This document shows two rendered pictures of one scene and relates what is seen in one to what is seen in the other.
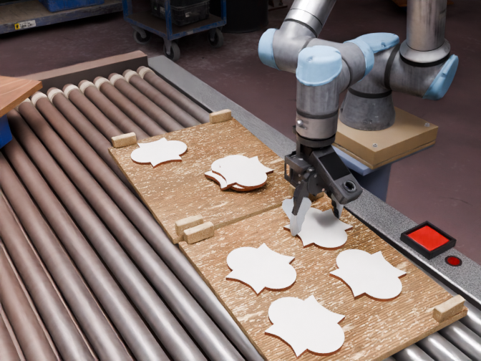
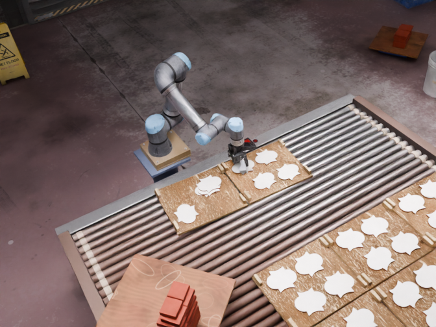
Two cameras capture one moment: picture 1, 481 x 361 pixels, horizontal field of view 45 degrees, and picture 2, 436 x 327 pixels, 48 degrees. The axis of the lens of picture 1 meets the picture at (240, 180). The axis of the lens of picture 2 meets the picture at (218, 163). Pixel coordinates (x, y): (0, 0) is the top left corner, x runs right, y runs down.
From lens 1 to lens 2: 2.42 m
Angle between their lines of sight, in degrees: 64
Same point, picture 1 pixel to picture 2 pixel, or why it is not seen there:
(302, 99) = (241, 135)
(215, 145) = (181, 195)
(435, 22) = not seen: hidden behind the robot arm
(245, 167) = (208, 182)
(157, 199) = (222, 211)
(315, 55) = (239, 121)
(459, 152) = (37, 163)
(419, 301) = (276, 148)
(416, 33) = not seen: hidden behind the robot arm
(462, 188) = (73, 169)
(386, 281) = (270, 153)
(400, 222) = not seen: hidden behind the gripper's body
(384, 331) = (289, 157)
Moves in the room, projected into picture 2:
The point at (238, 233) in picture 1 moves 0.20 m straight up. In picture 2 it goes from (245, 187) to (244, 161)
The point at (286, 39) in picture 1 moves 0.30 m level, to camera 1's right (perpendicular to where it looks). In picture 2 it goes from (209, 131) to (212, 96)
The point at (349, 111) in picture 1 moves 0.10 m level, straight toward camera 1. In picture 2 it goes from (164, 150) to (180, 152)
